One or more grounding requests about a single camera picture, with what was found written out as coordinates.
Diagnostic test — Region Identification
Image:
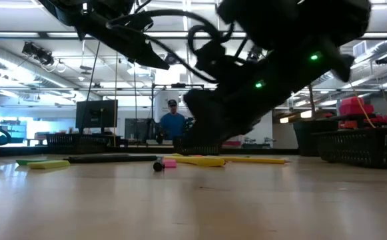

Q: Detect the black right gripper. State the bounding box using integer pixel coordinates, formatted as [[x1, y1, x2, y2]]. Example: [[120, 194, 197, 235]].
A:
[[183, 75, 258, 147]]

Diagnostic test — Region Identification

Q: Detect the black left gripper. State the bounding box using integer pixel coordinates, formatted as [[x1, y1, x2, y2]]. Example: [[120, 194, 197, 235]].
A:
[[76, 9, 171, 70]]

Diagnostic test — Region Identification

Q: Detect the yellow pencil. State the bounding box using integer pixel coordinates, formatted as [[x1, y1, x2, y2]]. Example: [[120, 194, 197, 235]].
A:
[[218, 155, 290, 165]]

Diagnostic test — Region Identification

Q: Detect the black marker pen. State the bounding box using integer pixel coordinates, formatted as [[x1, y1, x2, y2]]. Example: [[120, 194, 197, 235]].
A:
[[79, 154, 159, 163]]

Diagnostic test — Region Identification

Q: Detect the black crayon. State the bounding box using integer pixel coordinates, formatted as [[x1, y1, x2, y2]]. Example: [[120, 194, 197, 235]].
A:
[[63, 155, 121, 165]]

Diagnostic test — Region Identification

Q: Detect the yellow eraser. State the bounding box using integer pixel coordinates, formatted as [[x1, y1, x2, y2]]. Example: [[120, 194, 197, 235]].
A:
[[26, 159, 71, 170]]

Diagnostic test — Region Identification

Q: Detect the green eraser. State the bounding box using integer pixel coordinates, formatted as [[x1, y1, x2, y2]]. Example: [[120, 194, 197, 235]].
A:
[[15, 159, 49, 167]]

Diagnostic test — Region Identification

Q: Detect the black mesh bin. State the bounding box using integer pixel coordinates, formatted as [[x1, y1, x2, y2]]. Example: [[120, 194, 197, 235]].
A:
[[312, 128, 387, 169], [172, 135, 223, 157], [45, 133, 110, 155]]

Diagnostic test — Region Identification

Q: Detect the person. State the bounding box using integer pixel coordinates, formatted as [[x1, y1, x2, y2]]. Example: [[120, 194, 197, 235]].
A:
[[159, 99, 188, 145]]

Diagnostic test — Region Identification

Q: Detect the black computer monitor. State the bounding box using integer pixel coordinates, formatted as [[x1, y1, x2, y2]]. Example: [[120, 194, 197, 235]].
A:
[[75, 99, 119, 134]]

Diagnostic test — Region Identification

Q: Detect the red plastic crate stack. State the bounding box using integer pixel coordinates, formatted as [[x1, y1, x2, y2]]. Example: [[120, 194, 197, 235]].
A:
[[338, 96, 387, 130]]

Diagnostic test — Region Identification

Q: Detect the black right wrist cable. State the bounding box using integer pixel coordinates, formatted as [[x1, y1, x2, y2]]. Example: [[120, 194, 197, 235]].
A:
[[187, 22, 236, 85]]

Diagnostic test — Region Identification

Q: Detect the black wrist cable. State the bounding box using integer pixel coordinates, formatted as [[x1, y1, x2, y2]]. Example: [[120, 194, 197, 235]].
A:
[[105, 8, 222, 41], [187, 22, 236, 85]]

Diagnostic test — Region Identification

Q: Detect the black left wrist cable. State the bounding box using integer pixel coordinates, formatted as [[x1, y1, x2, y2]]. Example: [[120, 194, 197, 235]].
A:
[[105, 8, 222, 41]]

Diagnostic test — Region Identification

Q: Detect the black aluminium table frame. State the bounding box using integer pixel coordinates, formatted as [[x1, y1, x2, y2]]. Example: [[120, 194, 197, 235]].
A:
[[0, 145, 300, 158]]

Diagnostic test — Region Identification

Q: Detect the black ceiling camera rig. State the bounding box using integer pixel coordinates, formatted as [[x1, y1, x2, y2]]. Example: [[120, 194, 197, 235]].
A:
[[21, 41, 56, 67]]

